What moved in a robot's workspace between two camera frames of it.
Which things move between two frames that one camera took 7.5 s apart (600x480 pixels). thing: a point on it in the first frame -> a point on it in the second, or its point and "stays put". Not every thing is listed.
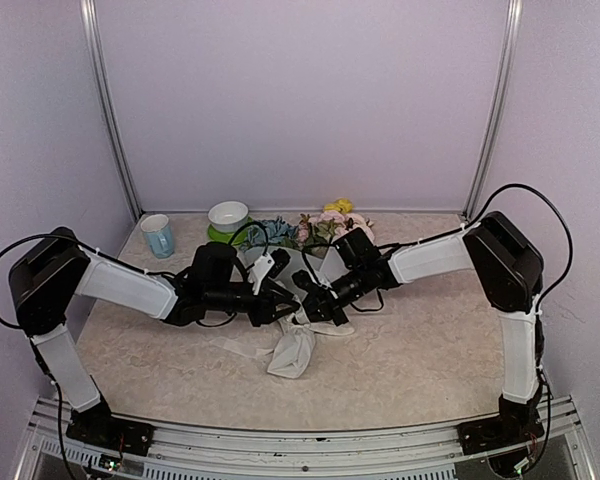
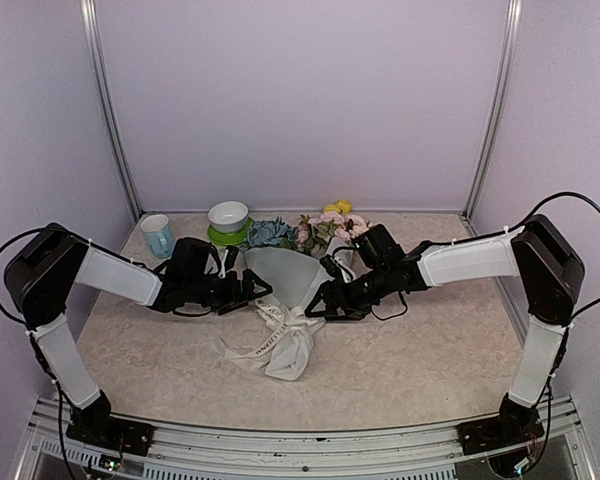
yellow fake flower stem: [342, 205] stays put
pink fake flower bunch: [317, 233] stays put
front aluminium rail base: [411, 453] stays put
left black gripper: [264, 312] -> [236, 299]
